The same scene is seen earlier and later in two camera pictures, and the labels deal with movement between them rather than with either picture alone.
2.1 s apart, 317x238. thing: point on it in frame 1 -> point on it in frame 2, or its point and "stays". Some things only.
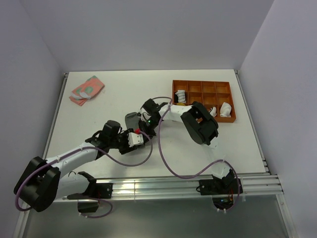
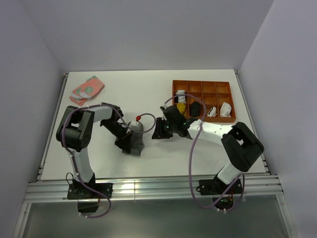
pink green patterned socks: (87, 90) stays
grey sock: (132, 120) -> (136, 129)
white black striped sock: (181, 96) stays
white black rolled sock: (213, 111) stays
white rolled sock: (225, 110) stays
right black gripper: (143, 128) -> (159, 133)
